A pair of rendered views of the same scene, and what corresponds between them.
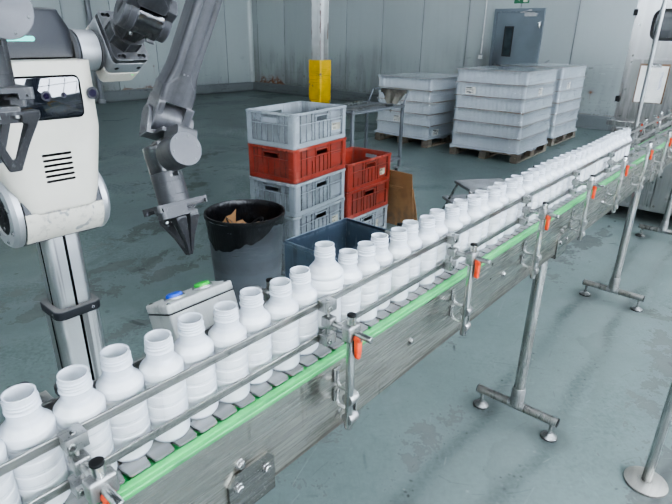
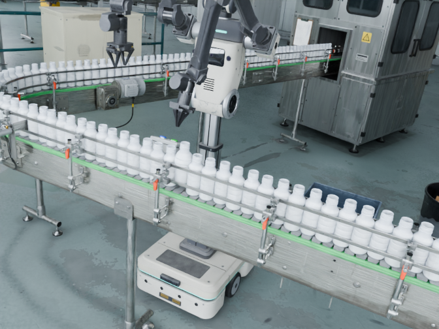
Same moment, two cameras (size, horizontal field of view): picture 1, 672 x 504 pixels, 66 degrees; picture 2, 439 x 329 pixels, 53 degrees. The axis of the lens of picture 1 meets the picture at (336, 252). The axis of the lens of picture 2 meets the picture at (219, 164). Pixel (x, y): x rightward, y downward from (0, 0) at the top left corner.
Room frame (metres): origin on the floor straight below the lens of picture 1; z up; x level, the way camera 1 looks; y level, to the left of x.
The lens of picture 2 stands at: (0.63, -1.52, 1.82)
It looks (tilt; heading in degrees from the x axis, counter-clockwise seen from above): 24 degrees down; 75
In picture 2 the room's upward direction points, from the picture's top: 6 degrees clockwise
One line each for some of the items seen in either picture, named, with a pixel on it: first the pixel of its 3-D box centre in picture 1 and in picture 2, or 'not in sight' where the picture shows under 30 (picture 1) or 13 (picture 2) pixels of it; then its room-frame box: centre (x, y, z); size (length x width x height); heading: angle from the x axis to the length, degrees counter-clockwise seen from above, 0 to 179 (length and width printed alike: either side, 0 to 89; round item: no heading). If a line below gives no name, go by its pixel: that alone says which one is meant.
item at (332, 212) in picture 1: (299, 216); not in sight; (3.60, 0.27, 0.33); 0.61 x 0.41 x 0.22; 146
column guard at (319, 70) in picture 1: (319, 88); not in sight; (11.26, 0.39, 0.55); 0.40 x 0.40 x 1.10; 50
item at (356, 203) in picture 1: (349, 194); not in sight; (4.20, -0.11, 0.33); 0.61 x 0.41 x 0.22; 142
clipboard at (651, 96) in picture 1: (651, 83); not in sight; (4.69, -2.67, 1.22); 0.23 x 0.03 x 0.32; 50
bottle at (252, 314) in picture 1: (253, 335); (147, 157); (0.76, 0.14, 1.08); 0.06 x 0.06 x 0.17
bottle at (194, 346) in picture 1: (195, 365); (124, 150); (0.67, 0.21, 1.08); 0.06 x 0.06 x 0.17
